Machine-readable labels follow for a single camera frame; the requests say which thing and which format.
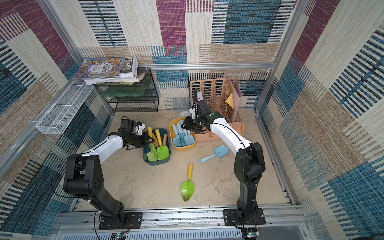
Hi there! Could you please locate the light blue shovel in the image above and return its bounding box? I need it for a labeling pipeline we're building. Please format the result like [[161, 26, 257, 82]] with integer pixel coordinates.
[[172, 122, 184, 148], [177, 122, 184, 147], [183, 130, 195, 146], [200, 146, 229, 163]]

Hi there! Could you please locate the green shovel wooden handle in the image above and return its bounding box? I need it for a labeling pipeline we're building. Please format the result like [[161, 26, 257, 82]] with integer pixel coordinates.
[[162, 134, 168, 147], [147, 151, 158, 163]]

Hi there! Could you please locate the green shovel yellow handle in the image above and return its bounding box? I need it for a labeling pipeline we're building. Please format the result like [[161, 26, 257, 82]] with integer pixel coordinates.
[[148, 127, 159, 160], [181, 163, 195, 202], [155, 129, 170, 161]]

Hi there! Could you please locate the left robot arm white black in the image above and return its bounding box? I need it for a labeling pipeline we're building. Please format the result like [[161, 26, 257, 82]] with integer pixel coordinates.
[[63, 117, 154, 230]]

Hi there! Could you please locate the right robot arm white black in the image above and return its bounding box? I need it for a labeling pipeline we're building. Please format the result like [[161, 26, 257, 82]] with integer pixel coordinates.
[[182, 100, 266, 227]]

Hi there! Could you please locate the dark teal storage tray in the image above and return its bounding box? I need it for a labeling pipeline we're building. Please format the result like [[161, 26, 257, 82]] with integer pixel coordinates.
[[143, 128, 171, 166]]

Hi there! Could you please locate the yellow storage tray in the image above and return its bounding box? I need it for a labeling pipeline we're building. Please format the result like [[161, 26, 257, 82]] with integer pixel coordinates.
[[169, 118, 197, 151]]

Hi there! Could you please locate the white alarm clock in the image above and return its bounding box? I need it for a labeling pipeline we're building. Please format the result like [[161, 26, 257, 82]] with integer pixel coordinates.
[[179, 111, 192, 119]]

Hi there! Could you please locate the pink desk file organizer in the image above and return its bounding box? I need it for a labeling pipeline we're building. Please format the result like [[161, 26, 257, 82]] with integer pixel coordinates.
[[190, 78, 244, 135]]

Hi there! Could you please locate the pink folder with yellow paper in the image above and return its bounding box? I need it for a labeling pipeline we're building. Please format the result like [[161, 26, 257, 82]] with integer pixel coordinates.
[[226, 77, 242, 123]]

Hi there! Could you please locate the stack of white books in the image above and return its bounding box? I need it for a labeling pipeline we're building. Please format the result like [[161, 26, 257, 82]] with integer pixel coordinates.
[[83, 57, 146, 85]]

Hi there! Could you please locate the colorful picture book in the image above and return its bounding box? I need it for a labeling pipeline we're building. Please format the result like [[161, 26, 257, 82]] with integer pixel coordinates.
[[74, 58, 125, 80]]

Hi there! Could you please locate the black wire shelf rack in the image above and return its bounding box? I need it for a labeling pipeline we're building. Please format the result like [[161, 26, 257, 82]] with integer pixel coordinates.
[[95, 68, 160, 114]]

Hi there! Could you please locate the white wire mesh basket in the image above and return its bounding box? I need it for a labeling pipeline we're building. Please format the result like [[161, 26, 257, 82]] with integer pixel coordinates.
[[36, 81, 93, 135]]

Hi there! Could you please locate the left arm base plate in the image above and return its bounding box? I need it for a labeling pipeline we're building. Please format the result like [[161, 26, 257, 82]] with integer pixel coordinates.
[[98, 212, 143, 230]]

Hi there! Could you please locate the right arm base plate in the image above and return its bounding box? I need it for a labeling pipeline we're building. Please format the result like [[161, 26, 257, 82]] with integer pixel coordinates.
[[223, 208, 266, 227]]

